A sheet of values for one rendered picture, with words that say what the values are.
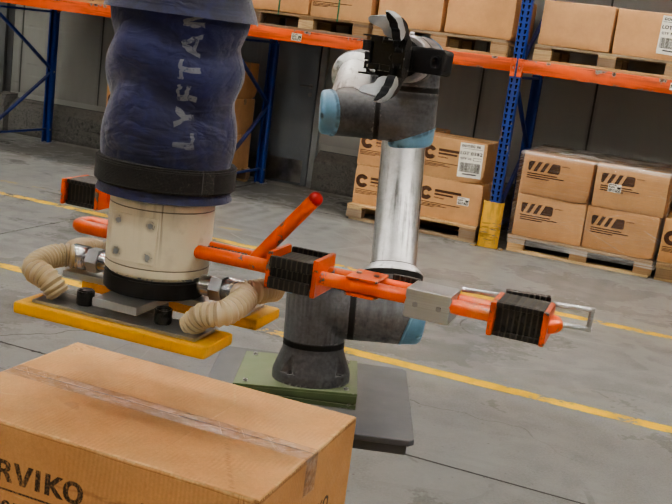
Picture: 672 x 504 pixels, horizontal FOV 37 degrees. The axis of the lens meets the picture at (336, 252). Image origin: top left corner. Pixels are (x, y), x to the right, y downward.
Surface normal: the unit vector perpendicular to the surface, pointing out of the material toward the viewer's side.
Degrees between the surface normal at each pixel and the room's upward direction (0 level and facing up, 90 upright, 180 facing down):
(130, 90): 74
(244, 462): 0
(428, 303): 90
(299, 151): 90
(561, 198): 88
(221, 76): 80
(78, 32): 90
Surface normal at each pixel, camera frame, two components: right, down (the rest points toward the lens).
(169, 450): 0.13, -0.97
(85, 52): -0.37, 0.15
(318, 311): -0.04, 0.16
